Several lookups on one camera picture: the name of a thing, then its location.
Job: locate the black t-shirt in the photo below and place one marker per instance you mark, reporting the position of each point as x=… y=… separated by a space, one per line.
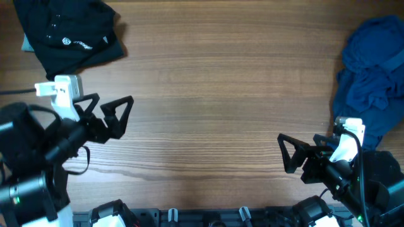
x=63 y=33

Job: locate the blue garment pile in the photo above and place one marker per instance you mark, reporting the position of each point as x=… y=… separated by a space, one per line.
x=370 y=86

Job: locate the folded grey garment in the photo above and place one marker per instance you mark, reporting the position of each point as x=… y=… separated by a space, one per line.
x=26 y=47

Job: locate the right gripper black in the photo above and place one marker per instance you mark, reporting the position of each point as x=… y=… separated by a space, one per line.
x=301 y=150

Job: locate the black mounting rail base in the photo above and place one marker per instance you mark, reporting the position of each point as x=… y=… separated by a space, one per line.
x=243 y=216

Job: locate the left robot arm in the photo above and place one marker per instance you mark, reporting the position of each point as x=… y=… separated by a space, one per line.
x=36 y=141

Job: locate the folded black garment stack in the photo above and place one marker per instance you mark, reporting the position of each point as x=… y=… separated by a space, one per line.
x=88 y=60

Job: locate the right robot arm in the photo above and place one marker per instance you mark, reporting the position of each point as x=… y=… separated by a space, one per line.
x=370 y=186

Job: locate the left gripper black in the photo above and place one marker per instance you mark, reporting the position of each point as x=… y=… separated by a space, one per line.
x=117 y=127

